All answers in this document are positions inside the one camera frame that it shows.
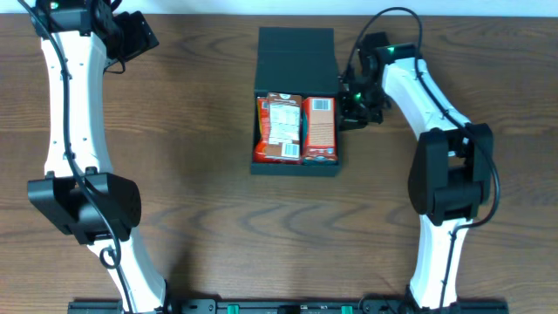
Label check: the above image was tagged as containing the red orange box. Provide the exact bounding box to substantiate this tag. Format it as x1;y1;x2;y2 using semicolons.
302;97;338;165

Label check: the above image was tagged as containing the black gift box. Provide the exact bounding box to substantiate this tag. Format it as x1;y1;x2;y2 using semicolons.
250;27;342;177

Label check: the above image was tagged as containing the brown and white box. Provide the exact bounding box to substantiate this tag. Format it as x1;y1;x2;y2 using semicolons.
265;92;302;161

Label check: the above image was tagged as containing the red snack pouch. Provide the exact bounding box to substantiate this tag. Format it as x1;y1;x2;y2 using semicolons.
253;97;302;164

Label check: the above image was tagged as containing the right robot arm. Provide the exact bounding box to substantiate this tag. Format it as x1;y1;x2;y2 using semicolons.
340;32;494;313

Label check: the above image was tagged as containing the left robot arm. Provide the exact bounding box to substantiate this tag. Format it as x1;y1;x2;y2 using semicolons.
26;0;174;313

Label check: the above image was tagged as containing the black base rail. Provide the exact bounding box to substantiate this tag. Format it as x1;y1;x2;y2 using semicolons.
67;298;509;314

